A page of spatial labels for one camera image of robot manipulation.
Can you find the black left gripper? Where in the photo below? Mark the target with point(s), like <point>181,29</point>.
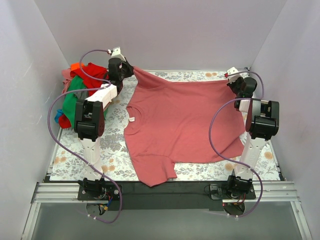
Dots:
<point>126,68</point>

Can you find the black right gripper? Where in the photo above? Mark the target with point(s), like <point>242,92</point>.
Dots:
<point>233,85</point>

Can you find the pink t shirt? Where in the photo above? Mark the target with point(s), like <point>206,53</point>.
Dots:
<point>180,122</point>

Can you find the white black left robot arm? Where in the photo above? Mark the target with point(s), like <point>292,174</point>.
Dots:
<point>90,125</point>

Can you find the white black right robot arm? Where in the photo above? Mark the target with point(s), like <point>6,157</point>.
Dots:
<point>262,123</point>

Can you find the red t shirt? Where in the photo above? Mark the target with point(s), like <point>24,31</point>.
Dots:
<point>89,71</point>

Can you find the green t shirt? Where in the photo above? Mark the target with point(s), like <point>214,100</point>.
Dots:
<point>67,120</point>

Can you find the grey t shirt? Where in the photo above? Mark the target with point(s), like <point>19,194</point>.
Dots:
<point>81,95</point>

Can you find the orange cloth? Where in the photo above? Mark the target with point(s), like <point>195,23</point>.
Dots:
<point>76,66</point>

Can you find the light pink cloth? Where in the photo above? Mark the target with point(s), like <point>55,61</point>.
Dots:
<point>67,79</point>

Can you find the blue cloth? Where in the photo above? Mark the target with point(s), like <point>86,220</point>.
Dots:
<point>59,113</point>

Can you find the floral patterned table mat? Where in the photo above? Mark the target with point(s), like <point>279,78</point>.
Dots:
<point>115,159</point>

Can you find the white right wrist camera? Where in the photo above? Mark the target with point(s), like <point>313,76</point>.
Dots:
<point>232,74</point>

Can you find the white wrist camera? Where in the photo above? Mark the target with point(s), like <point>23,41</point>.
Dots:
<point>232,74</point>
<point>116,53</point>

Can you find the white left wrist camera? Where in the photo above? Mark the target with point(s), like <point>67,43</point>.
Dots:
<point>116,53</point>

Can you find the aluminium front frame rail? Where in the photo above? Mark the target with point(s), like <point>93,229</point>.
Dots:
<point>61,211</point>

